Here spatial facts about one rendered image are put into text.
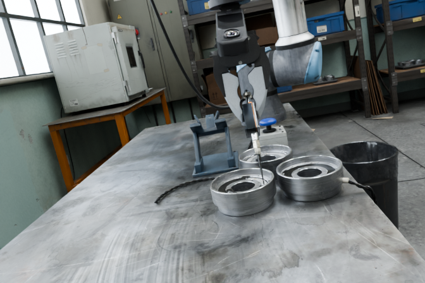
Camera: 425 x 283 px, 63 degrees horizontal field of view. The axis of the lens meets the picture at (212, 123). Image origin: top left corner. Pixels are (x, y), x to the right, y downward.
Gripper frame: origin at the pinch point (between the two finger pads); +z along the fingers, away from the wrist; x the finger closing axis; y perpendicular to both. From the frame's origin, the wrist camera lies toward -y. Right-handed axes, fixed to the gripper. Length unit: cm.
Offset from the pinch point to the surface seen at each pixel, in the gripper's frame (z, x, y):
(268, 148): 10.0, -2.7, 10.3
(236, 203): 10.7, 4.4, -11.7
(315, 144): 13.3, -13.9, 18.6
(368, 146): 53, -61, 125
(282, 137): 9.9, -6.5, 16.9
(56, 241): 13.3, 34.7, -10.0
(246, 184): 11.0, 2.5, -4.7
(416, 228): 93, -73, 106
